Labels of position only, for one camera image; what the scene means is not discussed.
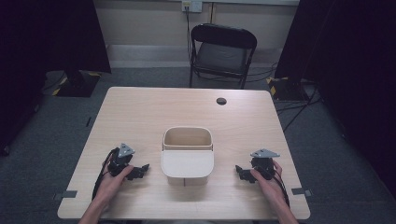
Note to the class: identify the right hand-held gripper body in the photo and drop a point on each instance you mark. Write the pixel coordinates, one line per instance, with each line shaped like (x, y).
(264, 164)

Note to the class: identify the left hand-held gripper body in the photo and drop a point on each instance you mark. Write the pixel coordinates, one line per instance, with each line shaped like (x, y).
(120, 163)

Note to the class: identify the person's left hand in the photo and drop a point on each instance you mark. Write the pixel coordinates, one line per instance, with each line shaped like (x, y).
(110, 186)

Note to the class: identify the person's right hand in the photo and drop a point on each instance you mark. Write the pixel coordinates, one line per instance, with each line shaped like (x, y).
(272, 188)

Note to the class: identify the white bin with half lid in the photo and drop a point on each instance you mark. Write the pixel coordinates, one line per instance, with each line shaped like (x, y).
(186, 163)

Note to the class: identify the grey tape strip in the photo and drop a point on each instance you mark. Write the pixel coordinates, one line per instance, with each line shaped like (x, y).
(301, 191)
(66, 194)

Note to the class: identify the black stand base yellow tape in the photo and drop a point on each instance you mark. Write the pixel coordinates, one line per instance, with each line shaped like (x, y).
(285, 88)
(79, 85)

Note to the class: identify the black folding chair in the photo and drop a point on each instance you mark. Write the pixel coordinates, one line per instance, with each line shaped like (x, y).
(222, 54)

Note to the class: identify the black curtain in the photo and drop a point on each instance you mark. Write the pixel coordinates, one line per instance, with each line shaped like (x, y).
(351, 68)
(37, 46)

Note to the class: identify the white wall socket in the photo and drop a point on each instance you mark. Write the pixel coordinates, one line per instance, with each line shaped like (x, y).
(191, 5)

